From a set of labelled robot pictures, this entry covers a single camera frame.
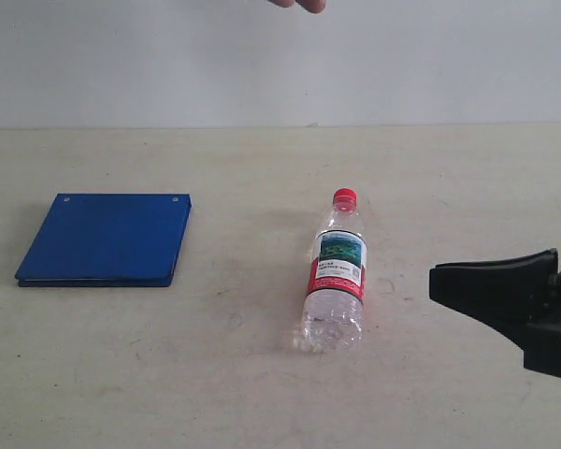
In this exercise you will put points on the blue binder folder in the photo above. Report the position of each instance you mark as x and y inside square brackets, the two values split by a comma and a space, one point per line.
[107, 240]

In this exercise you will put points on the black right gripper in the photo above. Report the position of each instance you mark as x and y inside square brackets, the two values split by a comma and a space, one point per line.
[522, 295]

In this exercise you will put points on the clear plastic water bottle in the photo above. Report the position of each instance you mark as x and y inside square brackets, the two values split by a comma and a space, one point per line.
[332, 317]

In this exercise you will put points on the person's bare hand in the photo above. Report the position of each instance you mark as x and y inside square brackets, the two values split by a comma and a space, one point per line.
[311, 6]

